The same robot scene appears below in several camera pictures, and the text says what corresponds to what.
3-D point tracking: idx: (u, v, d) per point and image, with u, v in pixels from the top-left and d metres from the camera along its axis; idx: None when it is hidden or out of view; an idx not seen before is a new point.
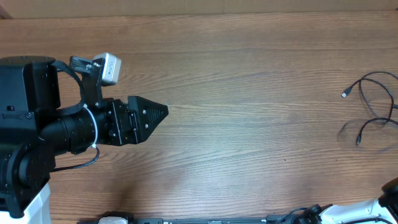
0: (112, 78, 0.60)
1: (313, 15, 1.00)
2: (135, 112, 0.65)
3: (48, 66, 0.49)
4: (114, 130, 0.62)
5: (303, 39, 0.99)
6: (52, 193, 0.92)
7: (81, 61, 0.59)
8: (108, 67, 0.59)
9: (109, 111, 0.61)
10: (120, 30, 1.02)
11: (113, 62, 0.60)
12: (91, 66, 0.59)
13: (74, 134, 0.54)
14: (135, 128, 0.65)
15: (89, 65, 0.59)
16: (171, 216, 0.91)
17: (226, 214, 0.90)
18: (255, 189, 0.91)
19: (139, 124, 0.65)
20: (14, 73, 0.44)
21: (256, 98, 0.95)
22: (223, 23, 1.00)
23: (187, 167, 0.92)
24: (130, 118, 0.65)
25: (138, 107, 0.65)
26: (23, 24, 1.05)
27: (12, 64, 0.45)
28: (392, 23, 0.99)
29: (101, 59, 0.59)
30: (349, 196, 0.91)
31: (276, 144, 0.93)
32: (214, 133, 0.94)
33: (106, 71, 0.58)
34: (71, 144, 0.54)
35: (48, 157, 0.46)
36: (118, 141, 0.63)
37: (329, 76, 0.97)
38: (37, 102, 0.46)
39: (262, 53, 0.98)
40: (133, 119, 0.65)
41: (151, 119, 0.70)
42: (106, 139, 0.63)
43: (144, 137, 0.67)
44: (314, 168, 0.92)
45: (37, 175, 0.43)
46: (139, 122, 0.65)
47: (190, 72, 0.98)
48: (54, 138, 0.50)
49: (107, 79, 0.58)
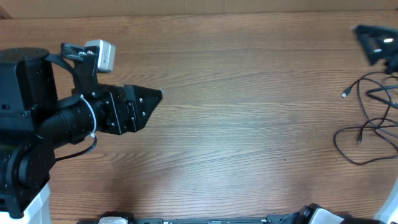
0: (107, 66, 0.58)
1: (313, 15, 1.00)
2: (132, 102, 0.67)
3: (42, 61, 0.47)
4: (112, 120, 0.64)
5: (303, 39, 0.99)
6: (52, 193, 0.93)
7: (73, 48, 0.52)
8: (103, 55, 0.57)
9: (106, 101, 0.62)
10: (120, 30, 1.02)
11: (107, 50, 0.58)
12: (85, 54, 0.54)
13: (74, 127, 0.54)
14: (134, 117, 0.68)
15: (81, 51, 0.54)
16: (171, 216, 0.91)
17: (226, 214, 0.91)
18: (255, 189, 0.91)
19: (137, 113, 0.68)
20: (6, 72, 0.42)
21: (256, 98, 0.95)
22: (223, 24, 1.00)
23: (187, 167, 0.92)
24: (127, 108, 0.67)
25: (135, 97, 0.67)
26: (23, 24, 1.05)
27: (4, 60, 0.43)
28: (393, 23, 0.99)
29: (95, 46, 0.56)
30: (349, 195, 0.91)
31: (276, 144, 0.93)
32: (214, 133, 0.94)
33: (102, 59, 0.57)
34: (71, 135, 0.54)
35: (48, 155, 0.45)
36: (118, 130, 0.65)
37: (329, 76, 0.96)
38: (32, 99, 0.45)
39: (262, 53, 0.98)
40: (130, 109, 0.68)
41: (146, 107, 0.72)
42: (104, 128, 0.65)
43: (140, 125, 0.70)
44: (314, 168, 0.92)
45: (37, 175, 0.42)
46: (137, 111, 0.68)
47: (190, 72, 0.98)
48: (55, 131, 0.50)
49: (103, 66, 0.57)
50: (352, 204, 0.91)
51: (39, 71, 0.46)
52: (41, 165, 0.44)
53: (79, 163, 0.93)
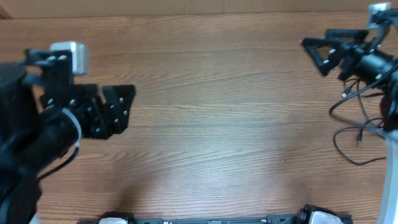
0: (82, 68, 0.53)
1: (313, 15, 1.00)
2: (114, 104, 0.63)
3: (18, 85, 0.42)
4: (97, 126, 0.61)
5: (303, 39, 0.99)
6: (52, 193, 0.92)
7: (39, 53, 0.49)
8: (77, 58, 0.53)
9: (89, 107, 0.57)
10: (120, 30, 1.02)
11: (81, 51, 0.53)
12: (55, 59, 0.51)
13: (59, 142, 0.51)
14: (117, 119, 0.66)
15: (51, 57, 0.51)
16: (171, 216, 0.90)
17: (226, 214, 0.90)
18: (255, 189, 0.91)
19: (119, 113, 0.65)
20: None
21: (257, 98, 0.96)
22: (224, 23, 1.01)
23: (187, 167, 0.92)
24: (108, 111, 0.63)
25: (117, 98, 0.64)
26: (23, 23, 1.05)
27: None
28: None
29: (66, 50, 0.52)
30: (349, 195, 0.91)
31: (276, 144, 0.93)
32: (214, 133, 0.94)
33: (76, 64, 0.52)
34: (56, 150, 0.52)
35: (28, 188, 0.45)
36: (104, 135, 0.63)
37: (329, 76, 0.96)
38: (10, 130, 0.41)
39: (263, 53, 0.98)
40: (113, 110, 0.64)
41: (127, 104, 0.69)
42: (86, 134, 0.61)
43: (122, 124, 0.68)
44: (314, 168, 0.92)
45: (18, 213, 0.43)
46: (118, 112, 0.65)
47: (190, 72, 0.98)
48: (38, 154, 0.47)
49: (78, 71, 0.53)
50: (353, 205, 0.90)
51: (15, 96, 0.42)
52: (22, 201, 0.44)
53: (79, 163, 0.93)
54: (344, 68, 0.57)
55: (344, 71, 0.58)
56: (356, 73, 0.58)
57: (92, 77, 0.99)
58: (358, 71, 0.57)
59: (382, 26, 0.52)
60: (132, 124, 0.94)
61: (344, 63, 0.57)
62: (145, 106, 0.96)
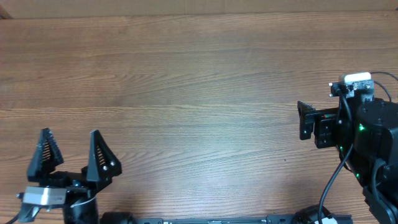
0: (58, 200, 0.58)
1: (312, 16, 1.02)
2: (103, 152, 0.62)
3: None
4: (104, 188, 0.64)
5: (303, 39, 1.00)
6: None
7: None
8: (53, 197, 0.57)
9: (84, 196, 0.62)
10: (120, 30, 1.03)
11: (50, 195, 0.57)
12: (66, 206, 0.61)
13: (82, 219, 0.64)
14: (112, 162, 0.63)
15: None
16: (171, 216, 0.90)
17: (226, 214, 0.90)
18: (255, 189, 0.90)
19: (109, 154, 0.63)
20: None
21: (256, 98, 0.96)
22: (223, 24, 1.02)
23: (187, 167, 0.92)
24: (107, 169, 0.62)
25: (94, 152, 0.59)
26: (23, 24, 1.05)
27: None
28: (387, 24, 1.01)
29: None
30: (349, 196, 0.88)
31: (276, 144, 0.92)
32: (214, 133, 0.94)
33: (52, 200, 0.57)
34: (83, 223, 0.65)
35: None
36: (119, 171, 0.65)
37: (329, 76, 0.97)
38: None
39: (262, 53, 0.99)
40: (106, 157, 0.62)
41: (107, 157, 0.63)
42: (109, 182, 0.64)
43: (117, 162, 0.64)
44: (314, 168, 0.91)
45: None
46: (108, 154, 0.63)
47: (190, 72, 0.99)
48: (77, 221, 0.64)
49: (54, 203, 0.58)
50: (355, 206, 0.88)
51: None
52: None
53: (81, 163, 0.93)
54: (314, 134, 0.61)
55: (317, 140, 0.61)
56: (332, 140, 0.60)
57: (92, 76, 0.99)
58: (334, 132, 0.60)
59: (343, 97, 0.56)
60: (132, 124, 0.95)
61: (315, 128, 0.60)
62: (145, 106, 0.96)
